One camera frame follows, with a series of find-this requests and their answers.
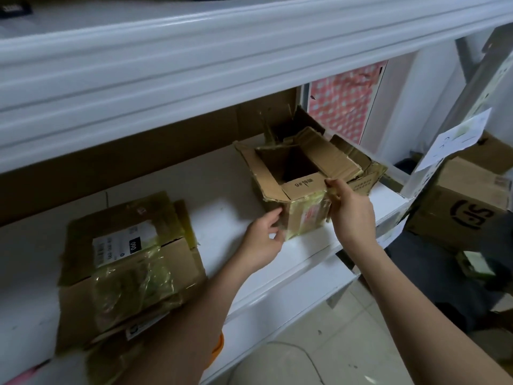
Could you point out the person's right hand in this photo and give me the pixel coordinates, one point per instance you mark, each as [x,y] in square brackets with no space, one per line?
[353,216]

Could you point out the person's left hand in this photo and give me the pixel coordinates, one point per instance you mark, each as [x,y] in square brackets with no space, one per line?
[260,243]

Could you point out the large plain cardboard box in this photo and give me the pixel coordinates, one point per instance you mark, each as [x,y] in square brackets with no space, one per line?
[301,196]

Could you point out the stack of cardboard boxes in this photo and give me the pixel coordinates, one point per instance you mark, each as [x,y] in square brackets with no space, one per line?
[120,268]

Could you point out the white metal shelf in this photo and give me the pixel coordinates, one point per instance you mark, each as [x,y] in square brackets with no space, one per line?
[200,68]

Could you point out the pink utility knife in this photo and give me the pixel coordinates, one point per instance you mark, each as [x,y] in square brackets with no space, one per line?
[20,374]

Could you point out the person's left forearm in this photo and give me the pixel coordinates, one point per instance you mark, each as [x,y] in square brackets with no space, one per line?
[176,332]

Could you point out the person's right forearm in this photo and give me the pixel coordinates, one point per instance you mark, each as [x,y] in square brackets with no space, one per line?
[425,316]

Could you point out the brown carton with black print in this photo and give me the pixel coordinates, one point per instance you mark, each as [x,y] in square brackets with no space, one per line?
[457,212]

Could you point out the orange plastic object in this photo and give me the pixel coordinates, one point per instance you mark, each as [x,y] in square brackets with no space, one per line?
[216,349]

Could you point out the red patterned panel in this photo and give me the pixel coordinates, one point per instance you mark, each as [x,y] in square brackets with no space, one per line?
[345,100]

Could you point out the white paper tag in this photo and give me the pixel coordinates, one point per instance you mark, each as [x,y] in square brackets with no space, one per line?
[449,144]

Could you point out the plain brown floor carton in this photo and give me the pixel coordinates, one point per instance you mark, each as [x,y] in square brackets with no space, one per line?
[489,152]

